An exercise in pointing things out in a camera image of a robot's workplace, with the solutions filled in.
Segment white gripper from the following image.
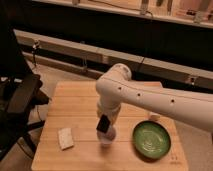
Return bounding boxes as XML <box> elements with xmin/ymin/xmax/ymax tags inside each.
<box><xmin>97</xmin><ymin>103</ymin><xmax>121</xmax><ymax>125</ymax></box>

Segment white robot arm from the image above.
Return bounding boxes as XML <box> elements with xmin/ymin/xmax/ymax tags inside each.
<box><xmin>96</xmin><ymin>63</ymin><xmax>213</xmax><ymax>133</ymax></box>

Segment white tube bottle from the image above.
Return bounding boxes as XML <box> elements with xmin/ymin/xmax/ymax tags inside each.
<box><xmin>148</xmin><ymin>112</ymin><xmax>160</xmax><ymax>121</ymax></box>

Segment green plate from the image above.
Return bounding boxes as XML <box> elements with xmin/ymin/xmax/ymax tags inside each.
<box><xmin>132</xmin><ymin>121</ymin><xmax>171</xmax><ymax>160</ymax></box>

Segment white sponge block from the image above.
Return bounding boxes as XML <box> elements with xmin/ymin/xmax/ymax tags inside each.
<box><xmin>58</xmin><ymin>128</ymin><xmax>74</xmax><ymax>150</ymax></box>

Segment wooden table board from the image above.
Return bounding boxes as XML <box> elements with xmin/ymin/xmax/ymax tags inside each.
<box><xmin>32</xmin><ymin>81</ymin><xmax>188</xmax><ymax>171</ymax></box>

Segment black office chair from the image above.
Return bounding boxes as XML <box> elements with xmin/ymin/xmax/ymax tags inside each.
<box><xmin>0</xmin><ymin>5</ymin><xmax>49</xmax><ymax>162</ymax></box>

